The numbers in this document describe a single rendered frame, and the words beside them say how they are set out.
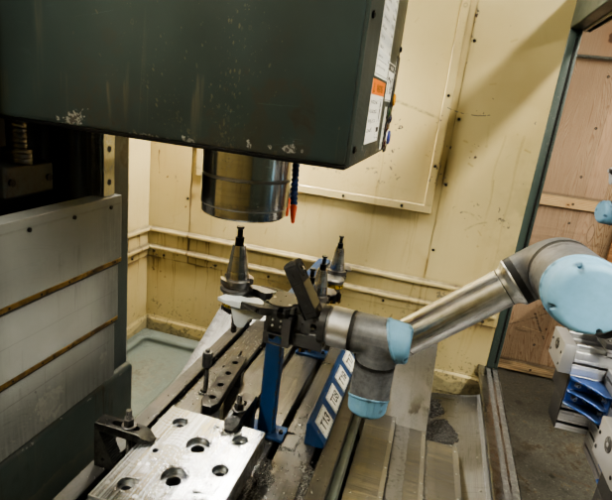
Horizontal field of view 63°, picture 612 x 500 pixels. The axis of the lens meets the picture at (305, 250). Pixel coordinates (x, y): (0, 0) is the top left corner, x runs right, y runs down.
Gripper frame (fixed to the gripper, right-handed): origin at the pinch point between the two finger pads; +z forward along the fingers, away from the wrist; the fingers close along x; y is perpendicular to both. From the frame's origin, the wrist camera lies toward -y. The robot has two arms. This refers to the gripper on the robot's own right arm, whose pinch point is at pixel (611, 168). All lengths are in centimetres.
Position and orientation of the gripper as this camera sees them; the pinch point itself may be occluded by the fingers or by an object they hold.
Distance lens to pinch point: 219.8
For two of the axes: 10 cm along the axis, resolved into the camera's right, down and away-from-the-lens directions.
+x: 10.0, -0.2, -0.1
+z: 0.1, -2.9, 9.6
